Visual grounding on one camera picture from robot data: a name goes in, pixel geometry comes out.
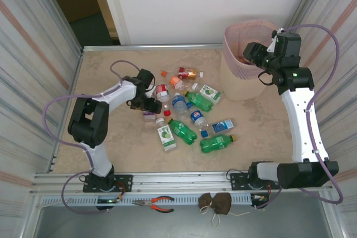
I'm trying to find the orange handled pliers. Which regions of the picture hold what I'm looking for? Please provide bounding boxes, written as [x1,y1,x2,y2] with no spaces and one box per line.
[131,195,175,213]

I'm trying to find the small electronics board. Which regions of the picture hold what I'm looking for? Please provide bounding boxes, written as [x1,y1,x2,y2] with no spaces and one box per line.
[97,197,123,206]
[250,193,271,208]

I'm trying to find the beige mesh waste bin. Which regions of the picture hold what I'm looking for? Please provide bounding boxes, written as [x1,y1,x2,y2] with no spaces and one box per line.
[219,20,282,101]

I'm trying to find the right robot arm with camera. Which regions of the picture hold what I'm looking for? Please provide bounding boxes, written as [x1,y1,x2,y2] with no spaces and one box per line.
[280,0,357,213]

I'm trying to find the beige door frame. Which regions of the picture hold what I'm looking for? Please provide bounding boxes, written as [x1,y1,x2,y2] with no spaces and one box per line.
[85,0,121,38]

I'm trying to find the wide aluminium base rail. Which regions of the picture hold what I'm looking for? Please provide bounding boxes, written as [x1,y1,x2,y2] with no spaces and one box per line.
[30,171,334,196]

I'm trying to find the aluminium side frame rail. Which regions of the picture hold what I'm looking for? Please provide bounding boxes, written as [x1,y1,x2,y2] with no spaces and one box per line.
[50,50,85,173]

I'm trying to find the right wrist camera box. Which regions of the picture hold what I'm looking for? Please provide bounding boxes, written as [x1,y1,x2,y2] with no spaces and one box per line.
[267,27,286,54]

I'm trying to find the lime drink bottle white label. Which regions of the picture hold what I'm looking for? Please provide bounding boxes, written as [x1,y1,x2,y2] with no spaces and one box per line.
[191,83,223,104]
[155,117,178,152]

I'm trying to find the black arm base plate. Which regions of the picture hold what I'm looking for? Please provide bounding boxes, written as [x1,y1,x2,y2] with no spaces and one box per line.
[229,171,281,191]
[83,174,134,193]

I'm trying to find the clear bottle orange label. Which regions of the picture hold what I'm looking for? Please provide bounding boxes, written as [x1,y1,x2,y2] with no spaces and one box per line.
[161,70,193,90]

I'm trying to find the red gold label bottle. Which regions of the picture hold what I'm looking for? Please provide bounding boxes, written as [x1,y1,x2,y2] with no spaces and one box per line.
[177,66,205,80]

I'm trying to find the brown cloth pouch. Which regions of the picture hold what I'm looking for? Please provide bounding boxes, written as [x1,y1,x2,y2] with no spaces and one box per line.
[197,192,215,215]
[210,192,252,228]

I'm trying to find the clear Pepsi bottle blue cap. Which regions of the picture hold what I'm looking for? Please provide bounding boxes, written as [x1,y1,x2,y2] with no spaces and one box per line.
[185,101,210,129]

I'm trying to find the slotted grey cable duct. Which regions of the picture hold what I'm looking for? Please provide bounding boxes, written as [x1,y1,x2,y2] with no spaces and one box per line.
[37,195,270,207]

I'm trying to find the striped side panel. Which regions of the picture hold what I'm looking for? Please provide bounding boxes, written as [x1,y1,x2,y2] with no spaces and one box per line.
[0,0,83,213]

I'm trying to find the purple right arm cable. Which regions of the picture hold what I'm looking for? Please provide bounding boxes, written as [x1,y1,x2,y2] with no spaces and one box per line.
[255,23,344,210]

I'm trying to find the clear bottle light blue label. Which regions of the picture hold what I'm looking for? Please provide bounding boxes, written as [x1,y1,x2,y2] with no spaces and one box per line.
[200,118,234,138]

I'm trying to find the clear water bottle blue label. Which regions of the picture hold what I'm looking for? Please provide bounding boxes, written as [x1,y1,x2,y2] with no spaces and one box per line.
[170,93,190,123]

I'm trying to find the green plastic bottle yellow cap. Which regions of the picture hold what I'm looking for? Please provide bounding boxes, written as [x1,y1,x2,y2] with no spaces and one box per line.
[199,134,238,154]
[166,117,198,145]
[182,89,214,114]

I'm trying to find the pink plastic bin liner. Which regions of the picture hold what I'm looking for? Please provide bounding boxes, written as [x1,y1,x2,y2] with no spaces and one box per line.
[223,20,281,80]

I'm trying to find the grey metal shelf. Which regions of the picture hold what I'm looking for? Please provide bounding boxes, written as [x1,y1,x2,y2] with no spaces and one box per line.
[22,206,346,238]

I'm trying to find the red white label bottle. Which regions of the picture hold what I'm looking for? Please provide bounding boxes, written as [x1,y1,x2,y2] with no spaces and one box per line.
[155,84,172,118]

